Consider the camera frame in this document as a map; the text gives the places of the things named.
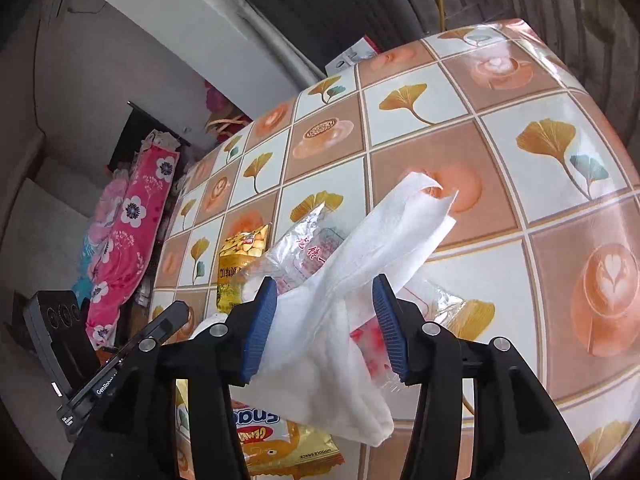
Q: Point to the yellow snack packet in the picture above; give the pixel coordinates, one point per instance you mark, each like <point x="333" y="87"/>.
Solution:
<point x="237" y="252"/>

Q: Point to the red white carton box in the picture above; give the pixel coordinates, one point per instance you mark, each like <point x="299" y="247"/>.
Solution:
<point x="361" y="50"/>

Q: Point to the white tissue paper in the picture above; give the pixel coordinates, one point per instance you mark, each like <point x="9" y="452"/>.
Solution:
<point x="311" y="371"/>

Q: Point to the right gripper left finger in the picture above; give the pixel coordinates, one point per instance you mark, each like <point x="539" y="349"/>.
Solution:
<point x="131" y="431"/>

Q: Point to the clear plastic wrapper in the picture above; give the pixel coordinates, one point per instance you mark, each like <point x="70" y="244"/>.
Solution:
<point x="304" y="249"/>

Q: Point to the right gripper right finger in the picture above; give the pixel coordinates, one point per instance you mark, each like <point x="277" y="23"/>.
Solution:
<point x="519" y="432"/>

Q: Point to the red tote bag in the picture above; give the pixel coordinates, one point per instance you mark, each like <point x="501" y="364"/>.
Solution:
<point x="225" y="118"/>

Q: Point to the black door panel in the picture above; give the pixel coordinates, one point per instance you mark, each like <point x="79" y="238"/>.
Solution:
<point x="322" y="29"/>

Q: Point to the patterned vinyl tablecloth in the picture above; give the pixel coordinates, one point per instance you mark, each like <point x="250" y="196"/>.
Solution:
<point x="451" y="230"/>

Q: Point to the pink floral blanket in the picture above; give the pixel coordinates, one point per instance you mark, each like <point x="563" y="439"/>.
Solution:
<point x="122" y="235"/>

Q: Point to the yellow foil snack bag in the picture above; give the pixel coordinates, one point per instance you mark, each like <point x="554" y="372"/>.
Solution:
<point x="271" y="445"/>

